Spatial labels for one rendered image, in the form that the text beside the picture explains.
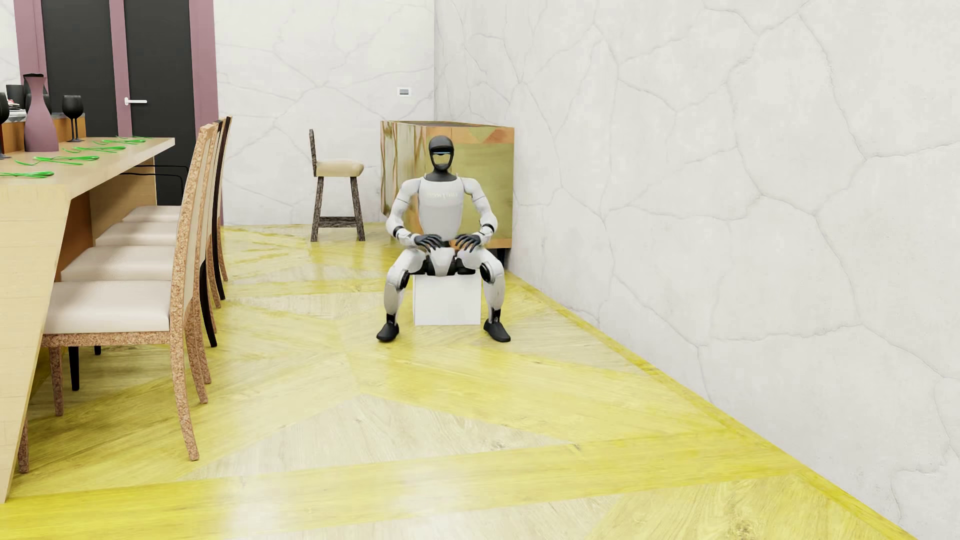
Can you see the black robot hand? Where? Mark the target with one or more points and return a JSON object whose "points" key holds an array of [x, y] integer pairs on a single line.
{"points": [[469, 241], [428, 241]]}

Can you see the white box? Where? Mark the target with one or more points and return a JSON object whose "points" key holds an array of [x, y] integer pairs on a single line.
{"points": [[447, 300]]}

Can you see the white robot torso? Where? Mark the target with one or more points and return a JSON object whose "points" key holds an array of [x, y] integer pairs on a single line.
{"points": [[441, 210]]}

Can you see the white left robot leg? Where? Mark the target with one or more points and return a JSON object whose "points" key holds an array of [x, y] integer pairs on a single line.
{"points": [[491, 289]]}

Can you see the white robot leg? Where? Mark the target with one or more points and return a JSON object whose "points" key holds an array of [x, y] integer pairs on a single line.
{"points": [[396, 285], [491, 289]]}

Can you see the white right robot leg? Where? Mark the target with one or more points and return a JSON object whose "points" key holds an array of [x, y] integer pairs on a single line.
{"points": [[396, 285]]}

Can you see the gold mirrored cabinet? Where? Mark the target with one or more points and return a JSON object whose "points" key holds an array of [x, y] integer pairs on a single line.
{"points": [[487, 172]]}

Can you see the black robot head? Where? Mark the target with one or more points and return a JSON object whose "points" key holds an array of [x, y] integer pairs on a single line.
{"points": [[441, 154]]}

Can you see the wooden bar stool cream seat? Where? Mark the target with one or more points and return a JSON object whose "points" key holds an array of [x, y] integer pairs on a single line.
{"points": [[339, 168]]}

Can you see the black-legged dining chair cream seat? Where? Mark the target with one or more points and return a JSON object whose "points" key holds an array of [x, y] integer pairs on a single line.
{"points": [[120, 264], [154, 214]]}

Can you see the cork dining chair cream seat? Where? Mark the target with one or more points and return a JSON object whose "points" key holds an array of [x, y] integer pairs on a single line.
{"points": [[139, 233], [109, 306]]}

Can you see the green cutlery set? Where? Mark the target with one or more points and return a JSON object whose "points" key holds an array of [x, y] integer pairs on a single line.
{"points": [[96, 149], [120, 140], [64, 159], [26, 174]]}

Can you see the black wine glass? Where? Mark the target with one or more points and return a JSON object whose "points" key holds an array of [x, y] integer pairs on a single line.
{"points": [[73, 106], [3, 112]]}

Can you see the light wooden dining table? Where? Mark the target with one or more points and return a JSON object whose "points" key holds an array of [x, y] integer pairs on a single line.
{"points": [[30, 217]]}

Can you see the pink vase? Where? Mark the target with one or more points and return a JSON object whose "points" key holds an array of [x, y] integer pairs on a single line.
{"points": [[39, 124]]}

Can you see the brown wooden sideboard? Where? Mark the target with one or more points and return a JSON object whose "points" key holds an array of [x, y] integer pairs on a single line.
{"points": [[11, 137]]}

